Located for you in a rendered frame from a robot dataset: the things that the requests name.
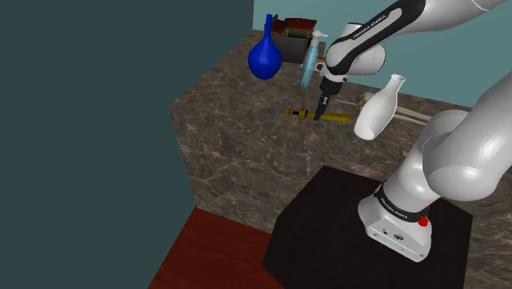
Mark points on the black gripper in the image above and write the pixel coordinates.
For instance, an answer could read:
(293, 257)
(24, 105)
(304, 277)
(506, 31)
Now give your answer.
(327, 90)

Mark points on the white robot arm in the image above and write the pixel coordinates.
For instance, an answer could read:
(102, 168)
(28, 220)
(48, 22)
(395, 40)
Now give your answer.
(460, 160)

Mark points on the yellow pen-shaped tool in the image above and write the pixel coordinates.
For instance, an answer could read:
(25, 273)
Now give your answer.
(336, 117)

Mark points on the light blue spray bottle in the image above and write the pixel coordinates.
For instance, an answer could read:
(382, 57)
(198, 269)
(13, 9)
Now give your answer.
(309, 64)

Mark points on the white bottle vase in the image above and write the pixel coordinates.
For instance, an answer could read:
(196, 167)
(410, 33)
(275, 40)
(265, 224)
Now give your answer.
(378, 110)

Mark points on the dark box with books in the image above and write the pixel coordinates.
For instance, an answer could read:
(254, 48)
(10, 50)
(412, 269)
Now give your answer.
(296, 44)

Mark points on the blue round vase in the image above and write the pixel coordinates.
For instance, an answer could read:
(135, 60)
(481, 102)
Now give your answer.
(264, 58)

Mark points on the black robot stand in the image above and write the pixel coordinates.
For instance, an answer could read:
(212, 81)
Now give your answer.
(340, 240)

